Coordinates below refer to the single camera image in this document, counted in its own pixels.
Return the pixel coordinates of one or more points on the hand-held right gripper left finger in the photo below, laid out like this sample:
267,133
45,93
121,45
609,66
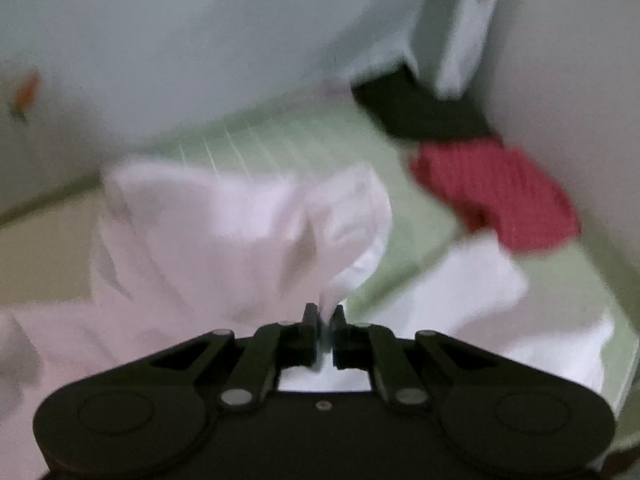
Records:
313,340

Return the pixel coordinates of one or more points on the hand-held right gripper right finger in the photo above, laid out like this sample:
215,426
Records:
338,341

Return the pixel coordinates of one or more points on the white shirt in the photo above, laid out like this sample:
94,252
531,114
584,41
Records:
200,240

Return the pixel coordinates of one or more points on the green striped mat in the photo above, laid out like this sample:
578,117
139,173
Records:
310,140

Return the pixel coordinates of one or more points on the red striped cloth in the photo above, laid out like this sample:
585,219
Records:
500,195

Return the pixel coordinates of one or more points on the black cloth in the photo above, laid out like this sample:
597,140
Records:
425,110

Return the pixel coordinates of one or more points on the pale green printed sheet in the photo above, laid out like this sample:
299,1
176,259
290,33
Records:
210,35

